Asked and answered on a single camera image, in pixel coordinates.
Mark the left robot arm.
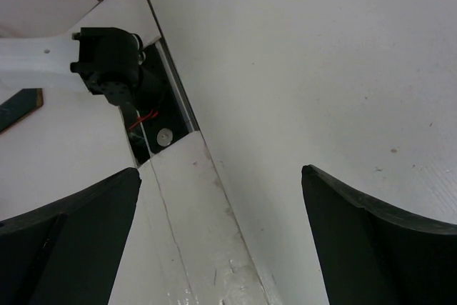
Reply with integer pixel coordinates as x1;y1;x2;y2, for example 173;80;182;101
1;27;166;111

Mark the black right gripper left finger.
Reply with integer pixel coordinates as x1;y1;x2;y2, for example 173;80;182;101
1;168;141;304

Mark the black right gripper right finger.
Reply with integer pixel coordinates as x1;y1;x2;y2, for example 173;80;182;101
301;165;456;304

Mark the dark green flat board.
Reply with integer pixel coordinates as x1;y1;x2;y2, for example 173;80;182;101
1;89;44;133

